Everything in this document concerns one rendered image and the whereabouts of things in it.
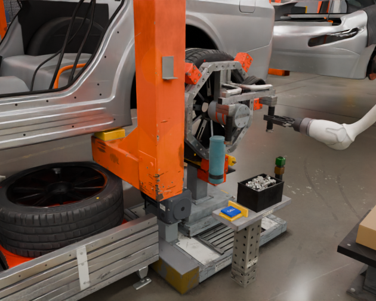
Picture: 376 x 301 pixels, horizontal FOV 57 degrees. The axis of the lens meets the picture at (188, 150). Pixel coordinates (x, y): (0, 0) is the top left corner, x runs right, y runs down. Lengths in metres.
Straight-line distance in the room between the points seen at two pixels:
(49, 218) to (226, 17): 1.66
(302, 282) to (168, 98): 1.24
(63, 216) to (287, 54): 3.49
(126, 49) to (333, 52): 2.85
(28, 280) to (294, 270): 1.39
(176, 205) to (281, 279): 0.70
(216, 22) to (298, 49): 2.17
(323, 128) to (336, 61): 2.65
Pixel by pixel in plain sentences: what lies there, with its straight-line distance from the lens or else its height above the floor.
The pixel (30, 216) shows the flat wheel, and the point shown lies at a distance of 1.72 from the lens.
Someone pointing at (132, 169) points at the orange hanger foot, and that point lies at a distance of 1.78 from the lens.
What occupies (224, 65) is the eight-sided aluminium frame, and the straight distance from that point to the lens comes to 1.94.
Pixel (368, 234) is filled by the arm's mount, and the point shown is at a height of 0.37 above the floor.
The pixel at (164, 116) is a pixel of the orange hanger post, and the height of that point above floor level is 0.93.
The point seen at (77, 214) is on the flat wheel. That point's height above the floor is 0.49.
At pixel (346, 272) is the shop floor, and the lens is 2.28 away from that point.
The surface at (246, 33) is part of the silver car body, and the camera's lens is 2.63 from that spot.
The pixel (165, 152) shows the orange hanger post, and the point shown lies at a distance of 1.58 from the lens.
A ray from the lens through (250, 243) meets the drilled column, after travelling 1.85.
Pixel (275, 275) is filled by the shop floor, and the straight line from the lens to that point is 2.12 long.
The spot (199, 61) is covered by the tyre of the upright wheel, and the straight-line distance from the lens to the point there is 1.92.
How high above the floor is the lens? 1.31
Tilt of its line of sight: 20 degrees down
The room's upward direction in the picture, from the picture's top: 1 degrees clockwise
